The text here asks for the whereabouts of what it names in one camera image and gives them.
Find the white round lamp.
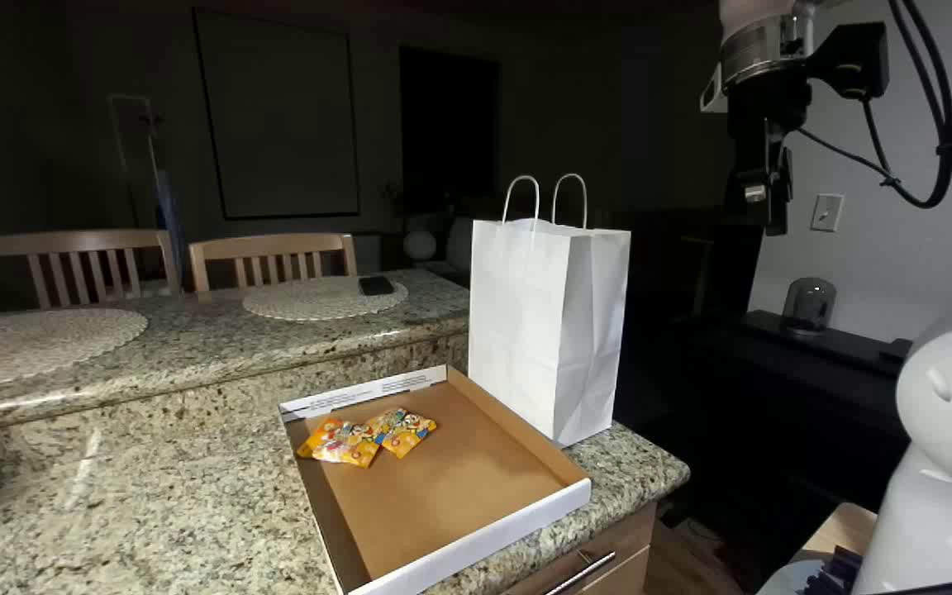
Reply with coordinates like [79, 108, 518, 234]
[400, 226, 442, 264]

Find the dark side table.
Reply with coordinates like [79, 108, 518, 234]
[651, 306, 915, 521]

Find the dark framed wall panel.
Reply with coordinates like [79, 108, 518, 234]
[188, 6, 364, 222]

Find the tan wooden board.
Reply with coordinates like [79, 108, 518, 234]
[800, 498, 883, 558]

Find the yellow cartoon snack packet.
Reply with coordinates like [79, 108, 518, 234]
[366, 407, 442, 462]
[295, 412, 385, 474]

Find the black robot cable with strap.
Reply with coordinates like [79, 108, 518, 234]
[793, 0, 952, 212]

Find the round woven placemat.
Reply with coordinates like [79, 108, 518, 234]
[0, 304, 153, 392]
[238, 275, 409, 324]

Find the grey glass jar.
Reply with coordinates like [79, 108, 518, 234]
[779, 275, 841, 335]

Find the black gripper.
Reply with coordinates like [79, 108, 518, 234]
[723, 72, 816, 238]

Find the white paper bag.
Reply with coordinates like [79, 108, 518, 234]
[465, 173, 634, 450]

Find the white wall switch plate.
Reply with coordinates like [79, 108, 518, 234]
[806, 191, 847, 234]

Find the wooden cabinet drawer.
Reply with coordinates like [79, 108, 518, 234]
[497, 498, 660, 595]

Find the wooden slat chair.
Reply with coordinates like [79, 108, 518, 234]
[186, 229, 361, 297]
[0, 226, 183, 318]

